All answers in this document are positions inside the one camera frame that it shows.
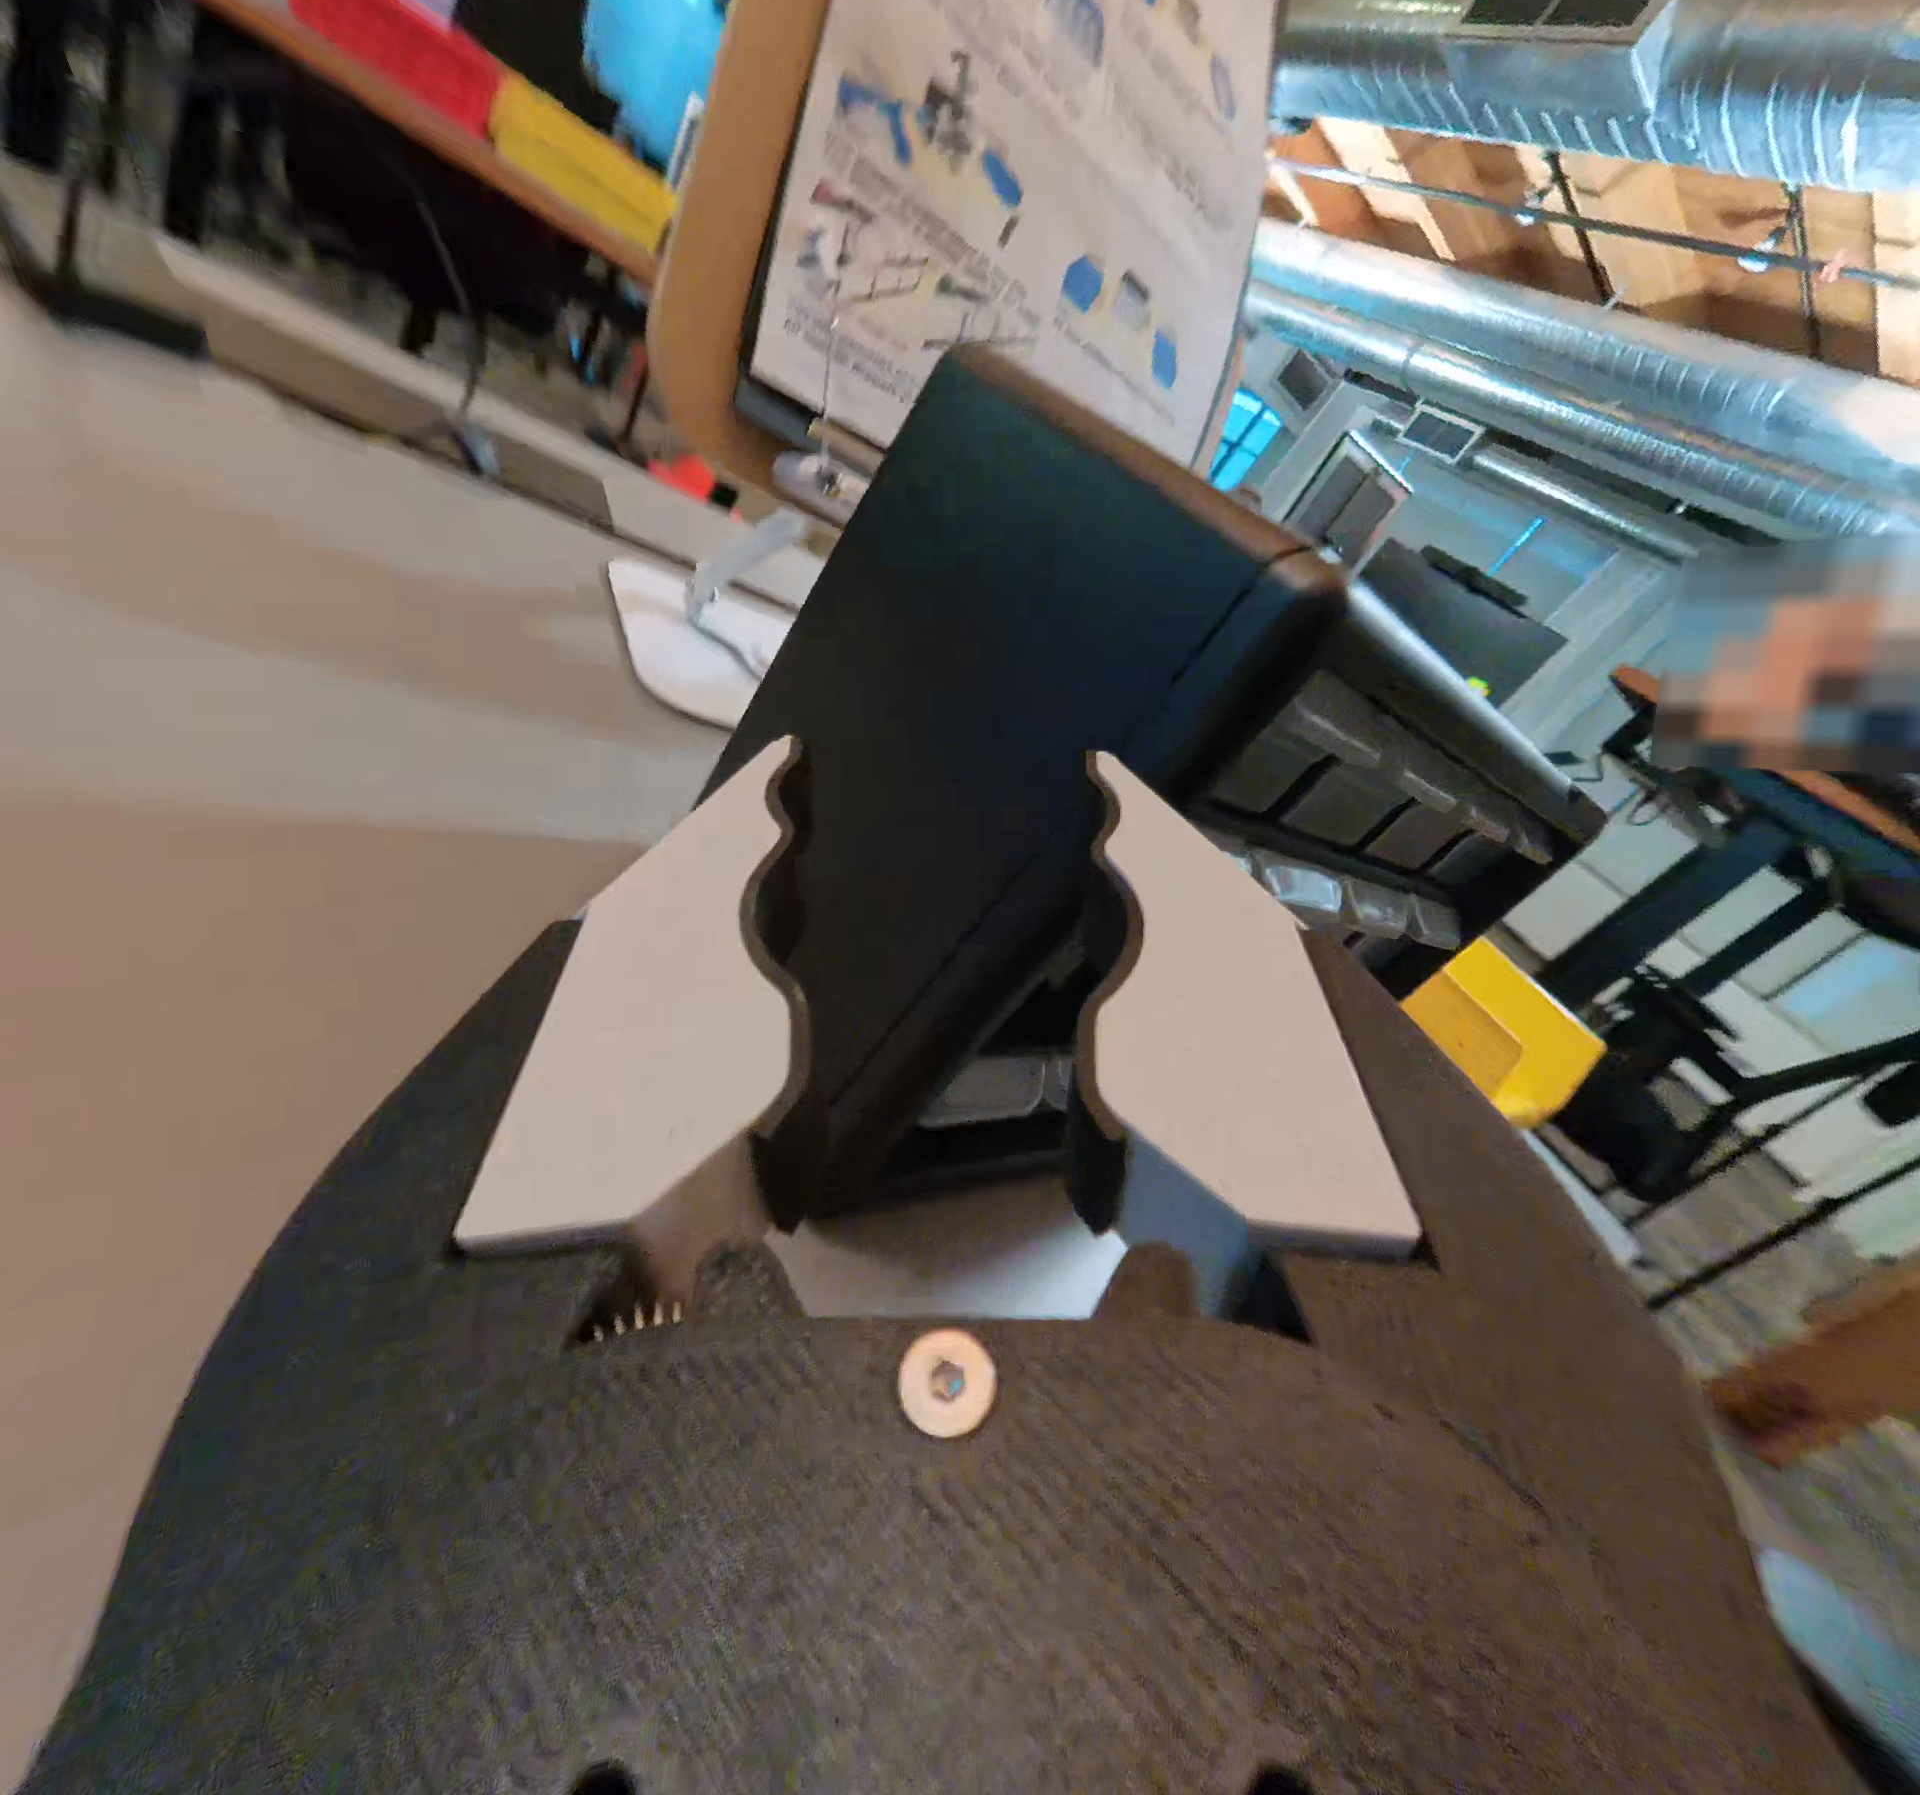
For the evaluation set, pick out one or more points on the black drawer cabinet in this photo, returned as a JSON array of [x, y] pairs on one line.
[[974, 627]]

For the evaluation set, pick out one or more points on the grey desk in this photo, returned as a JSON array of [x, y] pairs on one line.
[[226, 925]]

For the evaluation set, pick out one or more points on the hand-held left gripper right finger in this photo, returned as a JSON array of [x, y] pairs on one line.
[[1245, 1074]]

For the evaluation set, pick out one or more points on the group of small cabinet drawers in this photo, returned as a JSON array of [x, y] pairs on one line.
[[1351, 789]]

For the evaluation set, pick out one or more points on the silver ventilation duct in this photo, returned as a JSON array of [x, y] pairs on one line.
[[1725, 85], [1576, 356]]

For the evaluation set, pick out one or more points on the white poster stand base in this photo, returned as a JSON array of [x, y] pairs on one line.
[[674, 641]]

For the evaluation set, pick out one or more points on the small yellow plastic bin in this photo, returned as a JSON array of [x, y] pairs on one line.
[[586, 167]]

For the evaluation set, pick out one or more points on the red plastic bin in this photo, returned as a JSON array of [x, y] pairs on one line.
[[388, 19]]

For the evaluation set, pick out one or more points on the large yellow plastic bin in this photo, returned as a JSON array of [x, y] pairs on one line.
[[1498, 1037]]

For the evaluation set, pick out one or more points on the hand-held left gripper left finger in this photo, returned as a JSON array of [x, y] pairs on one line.
[[630, 1074]]

